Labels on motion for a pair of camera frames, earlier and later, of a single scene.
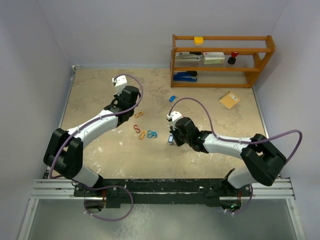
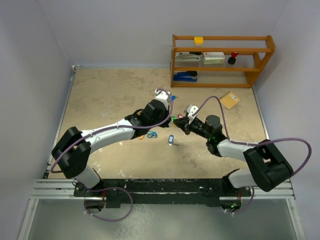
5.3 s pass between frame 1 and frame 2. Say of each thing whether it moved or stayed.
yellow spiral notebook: stayed
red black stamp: stayed
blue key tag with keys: stayed
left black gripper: moved
